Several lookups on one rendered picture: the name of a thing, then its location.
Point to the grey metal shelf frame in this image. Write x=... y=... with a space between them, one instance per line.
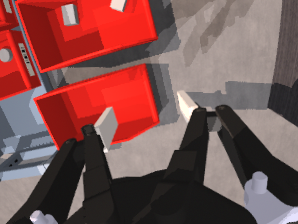
x=22 y=129

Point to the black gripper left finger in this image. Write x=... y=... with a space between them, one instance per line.
x=52 y=197

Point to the small white block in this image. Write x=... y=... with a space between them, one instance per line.
x=118 y=5

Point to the white round disc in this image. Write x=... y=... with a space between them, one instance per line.
x=6 y=55

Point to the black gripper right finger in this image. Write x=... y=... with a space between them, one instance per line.
x=271 y=189

